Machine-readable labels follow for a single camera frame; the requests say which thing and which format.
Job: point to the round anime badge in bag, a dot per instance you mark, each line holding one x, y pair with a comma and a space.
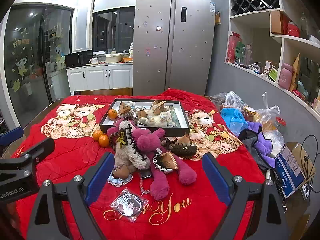
129, 204

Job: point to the pink pouch on shelf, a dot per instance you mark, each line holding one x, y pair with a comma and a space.
286, 74

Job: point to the magenta plush bear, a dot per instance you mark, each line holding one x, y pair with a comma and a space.
148, 143

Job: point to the blue white cardboard box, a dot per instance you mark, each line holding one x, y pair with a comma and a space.
294, 168

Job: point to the red bear print blanket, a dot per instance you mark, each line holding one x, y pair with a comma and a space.
187, 212

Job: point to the brown paper bear box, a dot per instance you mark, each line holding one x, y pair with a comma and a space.
168, 161

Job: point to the wooden chair back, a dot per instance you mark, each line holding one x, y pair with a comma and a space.
112, 92

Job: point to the purple cloth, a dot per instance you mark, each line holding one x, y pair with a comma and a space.
263, 146

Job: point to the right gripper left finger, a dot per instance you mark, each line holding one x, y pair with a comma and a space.
47, 220

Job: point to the white wall shelf unit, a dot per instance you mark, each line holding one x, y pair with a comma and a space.
275, 32

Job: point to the orange mandarin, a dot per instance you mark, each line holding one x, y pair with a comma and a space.
112, 114
103, 140
96, 134

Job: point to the white mug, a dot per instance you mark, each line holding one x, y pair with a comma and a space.
93, 61

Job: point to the dark anime card sleeve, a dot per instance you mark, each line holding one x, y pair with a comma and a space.
143, 174

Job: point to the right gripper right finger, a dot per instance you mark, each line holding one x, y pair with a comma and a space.
267, 220

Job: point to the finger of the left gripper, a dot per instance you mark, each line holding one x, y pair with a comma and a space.
37, 153
11, 136

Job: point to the cream fluffy plush toy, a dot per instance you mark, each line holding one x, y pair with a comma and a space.
127, 151

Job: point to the red gift box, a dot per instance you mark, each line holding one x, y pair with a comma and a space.
234, 38

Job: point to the silver double door refrigerator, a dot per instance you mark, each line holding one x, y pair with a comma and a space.
172, 45

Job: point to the clear plastic bag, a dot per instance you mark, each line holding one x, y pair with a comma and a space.
271, 131

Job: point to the black white lace scrunchie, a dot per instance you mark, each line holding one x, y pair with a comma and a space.
159, 163

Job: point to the blue white crochet scrunchie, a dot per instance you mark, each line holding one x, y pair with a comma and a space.
118, 182

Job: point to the black shallow tray box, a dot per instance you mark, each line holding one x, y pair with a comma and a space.
137, 111

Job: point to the black microwave oven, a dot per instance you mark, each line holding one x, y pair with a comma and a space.
78, 59

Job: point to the brown bear head charm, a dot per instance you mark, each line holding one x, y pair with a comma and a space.
121, 172

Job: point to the blue plastic bag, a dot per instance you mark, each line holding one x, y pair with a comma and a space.
234, 120

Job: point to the cream plush puppy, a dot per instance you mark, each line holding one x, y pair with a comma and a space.
162, 120

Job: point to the white kitchen cabinet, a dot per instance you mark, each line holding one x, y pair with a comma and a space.
100, 76

